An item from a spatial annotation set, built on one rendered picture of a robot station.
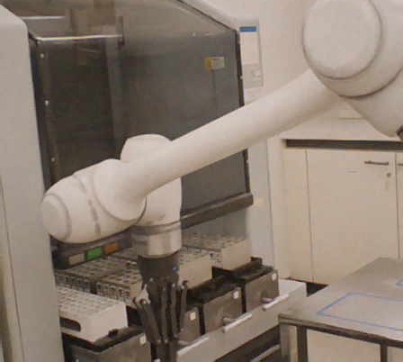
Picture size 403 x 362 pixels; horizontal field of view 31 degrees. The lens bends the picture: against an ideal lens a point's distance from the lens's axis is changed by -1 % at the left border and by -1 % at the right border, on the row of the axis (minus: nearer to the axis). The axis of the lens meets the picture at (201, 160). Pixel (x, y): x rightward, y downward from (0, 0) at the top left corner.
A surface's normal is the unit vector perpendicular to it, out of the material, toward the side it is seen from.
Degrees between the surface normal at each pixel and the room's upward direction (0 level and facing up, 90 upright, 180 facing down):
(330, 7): 89
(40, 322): 90
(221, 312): 90
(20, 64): 90
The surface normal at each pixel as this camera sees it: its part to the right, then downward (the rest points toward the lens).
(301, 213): -0.65, 0.16
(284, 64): 0.76, 0.04
